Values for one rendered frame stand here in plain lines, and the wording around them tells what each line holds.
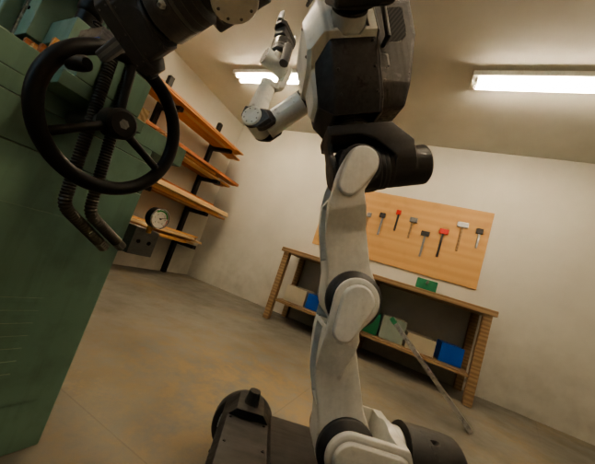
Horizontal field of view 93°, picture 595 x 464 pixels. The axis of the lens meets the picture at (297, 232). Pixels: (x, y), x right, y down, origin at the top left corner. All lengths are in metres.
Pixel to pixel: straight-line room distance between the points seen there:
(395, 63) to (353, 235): 0.46
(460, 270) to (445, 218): 0.63
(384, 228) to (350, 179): 3.08
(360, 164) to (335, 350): 0.46
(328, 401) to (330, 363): 0.09
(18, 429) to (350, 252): 0.93
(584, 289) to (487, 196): 1.27
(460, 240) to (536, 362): 1.36
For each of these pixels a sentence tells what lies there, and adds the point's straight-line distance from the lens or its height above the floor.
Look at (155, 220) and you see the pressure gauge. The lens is 0.92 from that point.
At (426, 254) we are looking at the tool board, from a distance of 3.72.
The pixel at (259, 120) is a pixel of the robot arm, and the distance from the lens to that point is 1.11.
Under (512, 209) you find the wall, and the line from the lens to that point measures 4.01.
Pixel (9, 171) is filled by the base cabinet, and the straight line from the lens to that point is 0.83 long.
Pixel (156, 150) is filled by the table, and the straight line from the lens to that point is 0.97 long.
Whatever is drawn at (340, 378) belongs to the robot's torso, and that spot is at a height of 0.43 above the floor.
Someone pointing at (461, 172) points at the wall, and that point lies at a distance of 4.08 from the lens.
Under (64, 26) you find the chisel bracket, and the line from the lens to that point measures 1.07.
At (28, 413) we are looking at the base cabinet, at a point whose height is 0.10.
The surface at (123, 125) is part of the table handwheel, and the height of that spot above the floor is 0.81.
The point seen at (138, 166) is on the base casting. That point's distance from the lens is 0.94.
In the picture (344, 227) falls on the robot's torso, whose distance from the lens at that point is 0.73.
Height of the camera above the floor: 0.65
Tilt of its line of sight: 7 degrees up
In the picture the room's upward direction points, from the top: 18 degrees clockwise
